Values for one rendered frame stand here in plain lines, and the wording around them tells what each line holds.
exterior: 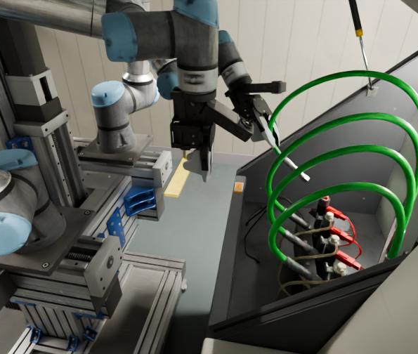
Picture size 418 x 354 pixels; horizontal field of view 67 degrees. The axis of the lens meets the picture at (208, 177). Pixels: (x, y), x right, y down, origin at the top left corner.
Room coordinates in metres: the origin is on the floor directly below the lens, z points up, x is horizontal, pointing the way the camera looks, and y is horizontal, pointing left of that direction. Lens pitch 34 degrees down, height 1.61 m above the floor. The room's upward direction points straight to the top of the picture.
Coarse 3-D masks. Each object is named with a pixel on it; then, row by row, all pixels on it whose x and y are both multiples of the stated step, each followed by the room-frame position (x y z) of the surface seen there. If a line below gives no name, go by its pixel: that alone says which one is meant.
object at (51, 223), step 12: (48, 204) 0.61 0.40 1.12; (36, 216) 0.57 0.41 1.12; (48, 216) 0.59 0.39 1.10; (60, 216) 0.62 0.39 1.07; (36, 228) 0.56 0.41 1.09; (48, 228) 0.57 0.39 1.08; (60, 228) 0.59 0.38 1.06; (36, 240) 0.55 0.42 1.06; (48, 240) 0.56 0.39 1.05; (24, 252) 0.53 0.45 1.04
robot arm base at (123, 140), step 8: (104, 128) 1.03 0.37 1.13; (112, 128) 1.03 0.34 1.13; (120, 128) 1.05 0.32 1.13; (128, 128) 1.08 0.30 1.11; (104, 136) 1.03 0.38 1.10; (112, 136) 1.03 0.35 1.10; (120, 136) 1.04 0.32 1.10; (128, 136) 1.06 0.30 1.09; (96, 144) 1.05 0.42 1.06; (104, 144) 1.02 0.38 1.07; (112, 144) 1.02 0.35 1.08; (120, 144) 1.04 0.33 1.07; (128, 144) 1.04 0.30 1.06; (104, 152) 1.02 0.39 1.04; (112, 152) 1.01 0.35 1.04; (120, 152) 1.02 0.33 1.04
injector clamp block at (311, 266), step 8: (296, 224) 0.70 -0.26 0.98; (304, 240) 0.63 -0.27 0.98; (296, 248) 0.63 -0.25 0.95; (296, 256) 0.61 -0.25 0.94; (304, 264) 0.54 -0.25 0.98; (312, 264) 0.54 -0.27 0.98; (320, 264) 0.58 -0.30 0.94; (312, 272) 0.52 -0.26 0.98; (296, 280) 0.54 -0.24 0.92; (296, 288) 0.53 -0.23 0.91; (304, 288) 0.47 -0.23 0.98
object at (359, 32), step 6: (348, 0) 0.97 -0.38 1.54; (354, 0) 0.96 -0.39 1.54; (354, 6) 0.96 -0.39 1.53; (354, 12) 0.96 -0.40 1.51; (354, 18) 0.96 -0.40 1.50; (354, 24) 0.96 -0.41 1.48; (360, 24) 0.96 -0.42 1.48; (360, 30) 0.95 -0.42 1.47; (360, 36) 0.95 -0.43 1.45; (360, 42) 0.95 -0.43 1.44; (366, 60) 0.95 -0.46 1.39; (366, 66) 0.95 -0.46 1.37; (372, 90) 0.94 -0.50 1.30; (372, 96) 0.93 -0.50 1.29
